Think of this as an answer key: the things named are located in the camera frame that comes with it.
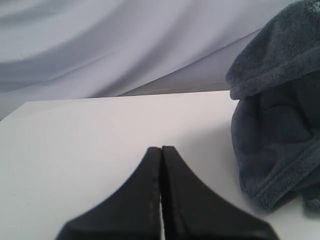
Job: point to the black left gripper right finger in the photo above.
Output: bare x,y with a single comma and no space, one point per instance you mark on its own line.
192,211

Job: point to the grey fleece towel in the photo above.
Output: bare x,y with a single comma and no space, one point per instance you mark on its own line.
275,128

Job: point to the grey backdrop curtain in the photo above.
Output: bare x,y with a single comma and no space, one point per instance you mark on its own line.
78,49

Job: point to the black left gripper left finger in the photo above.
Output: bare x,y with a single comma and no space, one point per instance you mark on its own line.
130,213

